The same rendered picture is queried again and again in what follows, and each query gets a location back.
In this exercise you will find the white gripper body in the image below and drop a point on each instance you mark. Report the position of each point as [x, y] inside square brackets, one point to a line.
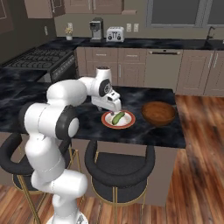
[108, 104]

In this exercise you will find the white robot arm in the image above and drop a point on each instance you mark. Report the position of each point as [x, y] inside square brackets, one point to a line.
[43, 116]

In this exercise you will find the green cucumber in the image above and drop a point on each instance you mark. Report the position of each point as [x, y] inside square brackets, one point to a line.
[117, 117]

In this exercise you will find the brown wooden bowl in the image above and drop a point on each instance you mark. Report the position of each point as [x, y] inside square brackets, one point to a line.
[159, 113]

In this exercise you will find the red-rimmed white plate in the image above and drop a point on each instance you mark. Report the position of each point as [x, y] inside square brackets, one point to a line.
[127, 122]

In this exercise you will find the beige base cupboard run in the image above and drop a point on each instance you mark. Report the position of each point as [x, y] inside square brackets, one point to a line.
[201, 73]
[116, 62]

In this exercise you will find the black bar stool gold legs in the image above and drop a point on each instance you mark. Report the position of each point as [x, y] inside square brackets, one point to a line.
[119, 169]
[11, 157]

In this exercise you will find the beige dishwasher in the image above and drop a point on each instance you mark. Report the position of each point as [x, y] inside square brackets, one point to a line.
[162, 69]

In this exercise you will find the silver toaster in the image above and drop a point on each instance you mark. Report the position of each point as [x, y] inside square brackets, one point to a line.
[115, 34]

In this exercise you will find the silver black coffee machine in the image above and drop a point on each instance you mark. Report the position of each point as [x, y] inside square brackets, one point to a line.
[96, 29]

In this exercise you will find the black gas hob range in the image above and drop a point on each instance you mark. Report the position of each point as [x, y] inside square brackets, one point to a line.
[40, 59]

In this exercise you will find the small white potted plant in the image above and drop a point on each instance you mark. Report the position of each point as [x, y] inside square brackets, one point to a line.
[68, 32]

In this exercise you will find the grey framed window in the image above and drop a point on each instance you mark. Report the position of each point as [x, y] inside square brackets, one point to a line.
[180, 11]

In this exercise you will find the dark sink tap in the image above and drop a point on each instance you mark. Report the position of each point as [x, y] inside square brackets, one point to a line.
[210, 32]

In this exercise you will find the white wall socket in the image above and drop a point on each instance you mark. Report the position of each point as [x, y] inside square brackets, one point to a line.
[128, 27]
[70, 25]
[136, 27]
[45, 30]

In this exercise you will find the brown wall cupboard run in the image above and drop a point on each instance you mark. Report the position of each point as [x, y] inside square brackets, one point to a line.
[75, 6]

